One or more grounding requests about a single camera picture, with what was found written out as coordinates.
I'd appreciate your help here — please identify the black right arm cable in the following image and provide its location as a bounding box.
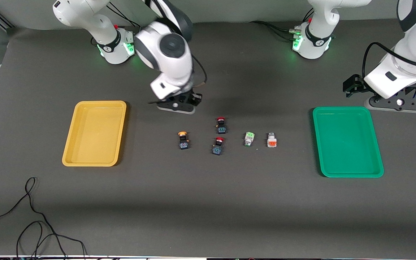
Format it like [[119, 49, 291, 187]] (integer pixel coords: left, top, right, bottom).
[[192, 54, 207, 89]]

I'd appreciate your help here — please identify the loose thin black cable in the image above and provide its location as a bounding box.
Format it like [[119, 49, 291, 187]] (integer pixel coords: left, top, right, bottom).
[[0, 177, 87, 260]]

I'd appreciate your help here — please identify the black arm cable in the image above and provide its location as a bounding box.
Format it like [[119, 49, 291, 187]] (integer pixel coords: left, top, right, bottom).
[[361, 42, 416, 84], [192, 54, 207, 89]]

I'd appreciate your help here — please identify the yellow push button switch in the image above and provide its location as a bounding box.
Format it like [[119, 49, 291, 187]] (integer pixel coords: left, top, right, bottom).
[[178, 131, 190, 150]]

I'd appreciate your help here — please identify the yellow plastic tray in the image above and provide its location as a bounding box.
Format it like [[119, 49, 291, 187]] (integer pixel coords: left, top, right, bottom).
[[62, 100, 127, 167]]

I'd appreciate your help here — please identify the black right base cable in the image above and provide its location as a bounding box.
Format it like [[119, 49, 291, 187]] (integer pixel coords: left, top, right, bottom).
[[107, 2, 142, 46]]

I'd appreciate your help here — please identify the green plastic tray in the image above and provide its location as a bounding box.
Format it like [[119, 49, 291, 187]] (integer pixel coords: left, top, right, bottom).
[[312, 107, 385, 178]]

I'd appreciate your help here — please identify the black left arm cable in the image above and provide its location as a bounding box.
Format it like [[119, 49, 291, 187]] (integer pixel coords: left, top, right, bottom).
[[361, 42, 416, 84]]

